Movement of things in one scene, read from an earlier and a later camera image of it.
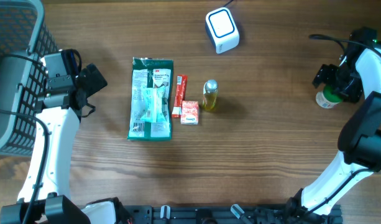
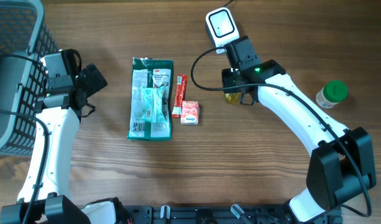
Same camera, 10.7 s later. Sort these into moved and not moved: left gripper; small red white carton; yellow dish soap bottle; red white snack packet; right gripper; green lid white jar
Moved: yellow dish soap bottle; right gripper
Not moved: left gripper; green lid white jar; small red white carton; red white snack packet
